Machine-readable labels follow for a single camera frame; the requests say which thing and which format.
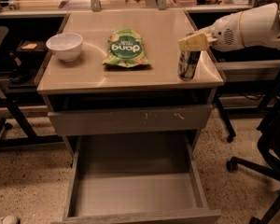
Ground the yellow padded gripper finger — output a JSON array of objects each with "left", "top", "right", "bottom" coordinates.
[
  {"left": 187, "top": 27, "right": 212, "bottom": 36},
  {"left": 178, "top": 33, "right": 217, "bottom": 51}
]

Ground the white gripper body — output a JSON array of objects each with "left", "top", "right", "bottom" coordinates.
[{"left": 206, "top": 12, "right": 244, "bottom": 52}]

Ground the silver redbull can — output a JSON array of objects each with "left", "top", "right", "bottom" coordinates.
[{"left": 178, "top": 51, "right": 201, "bottom": 81}]

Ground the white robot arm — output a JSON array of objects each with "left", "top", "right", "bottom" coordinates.
[{"left": 178, "top": 2, "right": 280, "bottom": 52}]

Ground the grey top drawer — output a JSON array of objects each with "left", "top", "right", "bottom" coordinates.
[{"left": 49, "top": 104, "right": 212, "bottom": 136}]

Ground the grey drawer cabinet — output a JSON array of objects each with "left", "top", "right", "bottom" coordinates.
[{"left": 36, "top": 8, "right": 225, "bottom": 224}]

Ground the open middle drawer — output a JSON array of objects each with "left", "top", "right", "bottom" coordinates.
[{"left": 63, "top": 132, "right": 221, "bottom": 224}]

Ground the green chip bag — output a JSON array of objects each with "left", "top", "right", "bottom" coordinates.
[{"left": 103, "top": 28, "right": 150, "bottom": 68}]

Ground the black office chair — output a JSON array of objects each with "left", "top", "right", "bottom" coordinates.
[{"left": 226, "top": 63, "right": 280, "bottom": 224}]

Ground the white ceramic bowl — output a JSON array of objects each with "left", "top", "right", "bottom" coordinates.
[{"left": 46, "top": 33, "right": 83, "bottom": 62}]

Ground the white shoe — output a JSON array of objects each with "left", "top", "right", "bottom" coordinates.
[{"left": 0, "top": 215, "right": 19, "bottom": 224}]

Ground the black left desk frame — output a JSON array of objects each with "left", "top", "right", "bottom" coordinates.
[{"left": 0, "top": 26, "right": 63, "bottom": 149}]

